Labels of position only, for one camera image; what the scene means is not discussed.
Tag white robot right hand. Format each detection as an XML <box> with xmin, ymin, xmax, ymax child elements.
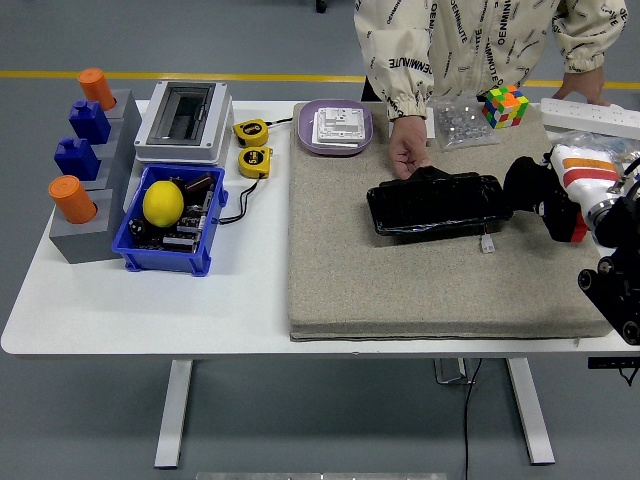
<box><xmin>541</xmin><ymin>143</ymin><xmax>624</xmax><ymax>245</ymax></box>

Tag person's left hand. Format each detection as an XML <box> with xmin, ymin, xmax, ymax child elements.
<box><xmin>551</xmin><ymin>67</ymin><xmax>612</xmax><ymax>108</ymax></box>

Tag person's right hand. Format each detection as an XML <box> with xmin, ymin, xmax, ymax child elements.
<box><xmin>388</xmin><ymin>130</ymin><xmax>434</xmax><ymax>180</ymax></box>

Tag black glossy panel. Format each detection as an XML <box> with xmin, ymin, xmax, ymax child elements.
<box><xmin>366</xmin><ymin>165</ymin><xmax>515</xmax><ymax>237</ymax></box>

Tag white power strip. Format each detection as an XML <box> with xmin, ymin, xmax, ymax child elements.
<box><xmin>539</xmin><ymin>97</ymin><xmax>640</xmax><ymax>140</ymax></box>

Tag clear plastic bags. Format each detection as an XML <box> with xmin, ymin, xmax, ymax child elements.
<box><xmin>547</xmin><ymin>130</ymin><xmax>640</xmax><ymax>169</ymax></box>

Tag clear bag of metal nuts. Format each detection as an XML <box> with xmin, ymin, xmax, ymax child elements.
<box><xmin>430</xmin><ymin>92</ymin><xmax>503</xmax><ymax>153</ymax></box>

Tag colourful puzzle cube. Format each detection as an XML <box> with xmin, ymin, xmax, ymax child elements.
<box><xmin>481</xmin><ymin>84</ymin><xmax>531</xmax><ymax>130</ymax></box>

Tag purple tray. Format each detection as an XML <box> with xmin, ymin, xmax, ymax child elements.
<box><xmin>297</xmin><ymin>98</ymin><xmax>375</xmax><ymax>158</ymax></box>

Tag person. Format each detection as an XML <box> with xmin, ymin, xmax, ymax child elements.
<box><xmin>353</xmin><ymin>0</ymin><xmax>629</xmax><ymax>120</ymax></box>

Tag grey-brown mat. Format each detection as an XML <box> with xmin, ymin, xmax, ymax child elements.
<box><xmin>288</xmin><ymin>101</ymin><xmax>612</xmax><ymax>343</ymax></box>

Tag yellow tape measure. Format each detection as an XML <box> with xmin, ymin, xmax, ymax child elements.
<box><xmin>232</xmin><ymin>118</ymin><xmax>270</xmax><ymax>148</ymax></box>
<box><xmin>237</xmin><ymin>146</ymin><xmax>275</xmax><ymax>179</ymax></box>

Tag black table control box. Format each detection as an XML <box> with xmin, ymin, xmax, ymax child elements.
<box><xmin>587</xmin><ymin>356</ymin><xmax>640</xmax><ymax>387</ymax></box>

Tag brown cylindrical capacitor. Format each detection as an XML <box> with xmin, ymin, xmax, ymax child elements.
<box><xmin>185</xmin><ymin>172</ymin><xmax>215</xmax><ymax>195</ymax></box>

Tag dark circuit boards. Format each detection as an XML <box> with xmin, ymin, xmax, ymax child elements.
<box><xmin>128</xmin><ymin>184</ymin><xmax>221</xmax><ymax>252</ymax></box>

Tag white table leg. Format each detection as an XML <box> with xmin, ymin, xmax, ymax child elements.
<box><xmin>153</xmin><ymin>358</ymin><xmax>195</xmax><ymax>470</ymax></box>
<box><xmin>504</xmin><ymin>357</ymin><xmax>556</xmax><ymax>466</ymax></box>

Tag yellow lemon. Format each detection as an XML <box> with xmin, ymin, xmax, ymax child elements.
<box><xmin>142</xmin><ymin>180</ymin><xmax>186</xmax><ymax>229</ymax></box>

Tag blue plastic bin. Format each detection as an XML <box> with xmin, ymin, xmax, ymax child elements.
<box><xmin>111</xmin><ymin>163</ymin><xmax>230</xmax><ymax>277</ymax></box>

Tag orange cylinder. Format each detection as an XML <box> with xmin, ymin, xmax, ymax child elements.
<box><xmin>78</xmin><ymin>67</ymin><xmax>118</xmax><ymax>112</ymax></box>
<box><xmin>48</xmin><ymin>174</ymin><xmax>99</xmax><ymax>225</ymax></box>

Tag blue plastic block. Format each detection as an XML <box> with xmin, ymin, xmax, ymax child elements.
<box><xmin>53</xmin><ymin>136</ymin><xmax>102</xmax><ymax>182</ymax></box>
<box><xmin>68</xmin><ymin>99</ymin><xmax>112</xmax><ymax>145</ymax></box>

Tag grey stepped block holder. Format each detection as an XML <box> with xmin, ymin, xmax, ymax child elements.
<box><xmin>48</xmin><ymin>88</ymin><xmax>145</xmax><ymax>265</ymax></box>

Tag white wall socket plate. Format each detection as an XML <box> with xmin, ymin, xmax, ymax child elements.
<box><xmin>310</xmin><ymin>106</ymin><xmax>367</xmax><ymax>150</ymax></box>

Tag black tape measure strap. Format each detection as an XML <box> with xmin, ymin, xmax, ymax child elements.
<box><xmin>218</xmin><ymin>177</ymin><xmax>264</xmax><ymax>225</ymax></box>

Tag metal under-table bracket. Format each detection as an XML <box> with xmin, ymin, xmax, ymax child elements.
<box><xmin>433</xmin><ymin>357</ymin><xmax>476</xmax><ymax>385</ymax></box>

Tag white electrical enclosure box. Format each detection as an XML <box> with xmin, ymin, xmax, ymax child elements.
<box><xmin>133</xmin><ymin>80</ymin><xmax>235</xmax><ymax>167</ymax></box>

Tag black power cable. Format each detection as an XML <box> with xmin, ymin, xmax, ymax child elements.
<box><xmin>462</xmin><ymin>357</ymin><xmax>484</xmax><ymax>480</ymax></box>

